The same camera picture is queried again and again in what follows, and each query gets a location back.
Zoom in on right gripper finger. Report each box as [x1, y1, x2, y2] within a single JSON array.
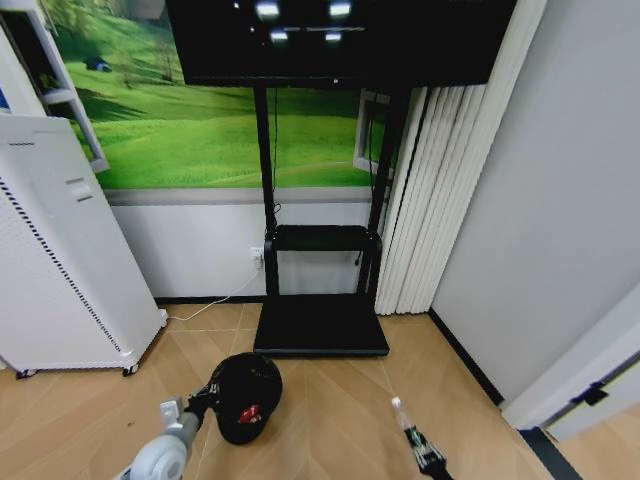
[[415, 428, 448, 467], [405, 425, 428, 467]]

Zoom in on clear plastic bottle white cap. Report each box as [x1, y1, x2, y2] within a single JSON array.
[[391, 396, 419, 439]]

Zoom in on black trash bin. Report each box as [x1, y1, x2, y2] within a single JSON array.
[[208, 351, 285, 447]]

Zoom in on black television floor stand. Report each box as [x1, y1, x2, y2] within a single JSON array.
[[251, 83, 427, 359]]

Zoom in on black door hardware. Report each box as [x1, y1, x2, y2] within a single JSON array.
[[583, 381, 610, 407]]

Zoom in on white door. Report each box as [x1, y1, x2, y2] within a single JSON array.
[[501, 282, 640, 443]]

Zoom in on white air purifier on wheels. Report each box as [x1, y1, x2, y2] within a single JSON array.
[[0, 114, 169, 379]]

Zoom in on white vertical blinds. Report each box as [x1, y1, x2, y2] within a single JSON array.
[[374, 0, 549, 317]]

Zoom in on black television screen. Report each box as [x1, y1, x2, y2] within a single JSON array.
[[164, 0, 519, 89]]

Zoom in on white power cable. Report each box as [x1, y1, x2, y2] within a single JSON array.
[[165, 263, 264, 324]]

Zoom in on black hanging cable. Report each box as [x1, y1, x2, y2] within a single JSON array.
[[366, 90, 376, 189], [270, 86, 282, 229]]

